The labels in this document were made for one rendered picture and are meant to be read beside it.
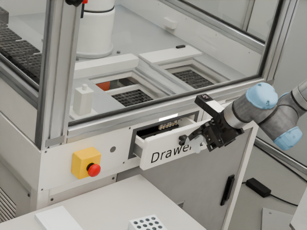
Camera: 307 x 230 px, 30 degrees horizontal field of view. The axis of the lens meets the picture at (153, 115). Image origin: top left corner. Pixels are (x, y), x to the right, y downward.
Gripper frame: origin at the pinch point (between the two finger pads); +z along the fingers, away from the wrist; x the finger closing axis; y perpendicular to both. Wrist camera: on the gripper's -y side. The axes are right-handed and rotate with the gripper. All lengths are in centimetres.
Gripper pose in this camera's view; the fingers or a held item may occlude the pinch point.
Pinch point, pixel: (190, 139)
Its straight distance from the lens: 179.1
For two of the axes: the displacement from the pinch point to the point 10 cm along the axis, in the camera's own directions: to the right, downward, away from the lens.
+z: -5.1, 4.4, 7.4
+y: 4.3, 8.7, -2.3
